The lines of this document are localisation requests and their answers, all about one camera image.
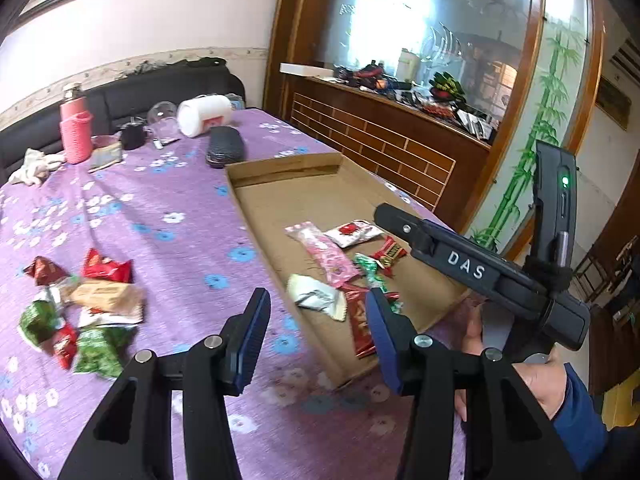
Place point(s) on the yellow box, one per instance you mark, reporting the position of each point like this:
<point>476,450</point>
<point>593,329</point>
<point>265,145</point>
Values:
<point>622,407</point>

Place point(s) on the pink bottle with knitted sleeve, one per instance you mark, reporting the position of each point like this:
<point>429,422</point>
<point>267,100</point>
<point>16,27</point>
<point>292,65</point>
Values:
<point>76,135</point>

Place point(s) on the shallow cardboard box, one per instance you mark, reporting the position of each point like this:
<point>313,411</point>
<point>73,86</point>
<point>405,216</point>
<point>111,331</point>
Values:
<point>300,200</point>

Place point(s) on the white packet with red print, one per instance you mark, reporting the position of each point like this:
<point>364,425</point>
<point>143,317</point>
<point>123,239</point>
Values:
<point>352,232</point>

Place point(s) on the beige snack packet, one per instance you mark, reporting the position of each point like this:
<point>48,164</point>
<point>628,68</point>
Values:
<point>107,297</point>

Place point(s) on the black glasses case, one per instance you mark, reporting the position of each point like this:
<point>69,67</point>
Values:
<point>225,147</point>

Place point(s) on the large green snack packet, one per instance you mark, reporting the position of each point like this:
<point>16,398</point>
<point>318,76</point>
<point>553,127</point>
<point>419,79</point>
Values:
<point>97,352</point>

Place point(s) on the small red snack packet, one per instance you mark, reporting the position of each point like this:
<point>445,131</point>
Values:
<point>65,347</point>

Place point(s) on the green and black object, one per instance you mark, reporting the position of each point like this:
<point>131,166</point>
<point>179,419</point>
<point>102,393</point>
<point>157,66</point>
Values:
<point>447,87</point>

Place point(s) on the person's right hand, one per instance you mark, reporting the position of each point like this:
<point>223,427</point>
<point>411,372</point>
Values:
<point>545,385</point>

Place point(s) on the wood-framed glass partition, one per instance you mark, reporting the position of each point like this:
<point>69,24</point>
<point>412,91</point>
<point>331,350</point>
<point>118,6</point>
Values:
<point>450,10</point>

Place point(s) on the red yellow candy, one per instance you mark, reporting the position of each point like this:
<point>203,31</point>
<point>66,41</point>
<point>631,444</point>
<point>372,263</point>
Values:
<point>389,255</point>

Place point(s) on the dark wooden chair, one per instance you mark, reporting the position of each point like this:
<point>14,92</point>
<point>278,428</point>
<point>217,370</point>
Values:
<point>615,280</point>

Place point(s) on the large white plastic jar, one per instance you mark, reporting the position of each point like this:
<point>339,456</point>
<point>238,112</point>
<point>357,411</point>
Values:
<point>200,112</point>

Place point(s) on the pile of assorted clutter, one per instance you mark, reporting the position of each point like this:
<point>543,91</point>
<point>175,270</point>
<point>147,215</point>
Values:
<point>440,107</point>

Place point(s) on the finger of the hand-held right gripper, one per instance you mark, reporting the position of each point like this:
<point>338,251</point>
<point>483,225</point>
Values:
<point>400,227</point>

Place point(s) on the person's right forearm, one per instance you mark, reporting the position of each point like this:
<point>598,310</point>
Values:
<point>585,425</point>

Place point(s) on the long pink snack packet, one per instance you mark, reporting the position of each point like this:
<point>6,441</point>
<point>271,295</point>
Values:
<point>325,255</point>

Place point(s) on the framed wall plaque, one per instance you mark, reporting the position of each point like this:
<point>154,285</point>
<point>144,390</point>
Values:
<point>612,102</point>

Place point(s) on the small black jar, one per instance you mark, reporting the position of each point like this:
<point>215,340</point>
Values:
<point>132,137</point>

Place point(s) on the green candy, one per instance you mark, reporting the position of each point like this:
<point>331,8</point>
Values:
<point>392,305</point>
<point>367,266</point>

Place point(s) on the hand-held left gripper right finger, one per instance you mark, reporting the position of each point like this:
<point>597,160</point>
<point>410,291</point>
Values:
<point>380,340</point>

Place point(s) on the flat white box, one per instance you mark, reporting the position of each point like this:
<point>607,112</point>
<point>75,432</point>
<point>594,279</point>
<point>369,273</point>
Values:
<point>300,68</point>

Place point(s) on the silver white snack packet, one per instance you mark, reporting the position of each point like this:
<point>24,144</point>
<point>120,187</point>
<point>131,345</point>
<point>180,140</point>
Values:
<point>312,295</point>

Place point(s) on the crumpled white cloth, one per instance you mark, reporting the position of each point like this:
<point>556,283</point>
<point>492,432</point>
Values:
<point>32,170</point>

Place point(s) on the wooden lattice cabinet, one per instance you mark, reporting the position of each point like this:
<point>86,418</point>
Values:
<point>375,130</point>

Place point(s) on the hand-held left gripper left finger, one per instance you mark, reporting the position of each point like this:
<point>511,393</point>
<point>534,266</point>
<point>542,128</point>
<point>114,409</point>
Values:
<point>250,340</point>

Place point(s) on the purple floral tablecloth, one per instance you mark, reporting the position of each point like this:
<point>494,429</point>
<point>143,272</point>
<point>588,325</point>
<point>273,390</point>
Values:
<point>165,200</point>

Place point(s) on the dark clothing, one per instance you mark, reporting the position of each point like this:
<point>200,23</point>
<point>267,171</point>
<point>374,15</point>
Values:
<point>200,63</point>

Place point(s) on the clear glass cup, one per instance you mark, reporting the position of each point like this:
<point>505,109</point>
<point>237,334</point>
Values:
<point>164,117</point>

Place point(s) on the white red snack packet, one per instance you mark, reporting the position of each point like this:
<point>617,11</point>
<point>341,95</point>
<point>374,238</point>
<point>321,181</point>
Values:
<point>95,319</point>

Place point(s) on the small pink dish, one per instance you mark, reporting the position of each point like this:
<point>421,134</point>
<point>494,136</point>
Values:
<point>102,139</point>

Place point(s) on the dark red snack packet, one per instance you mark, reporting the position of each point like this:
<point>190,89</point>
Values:
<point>42,270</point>

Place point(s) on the black sofa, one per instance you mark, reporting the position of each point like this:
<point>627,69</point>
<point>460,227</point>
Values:
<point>115,95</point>

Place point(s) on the long red snack packet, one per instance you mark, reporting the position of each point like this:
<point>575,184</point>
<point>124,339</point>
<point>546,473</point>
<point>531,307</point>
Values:
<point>359,330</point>

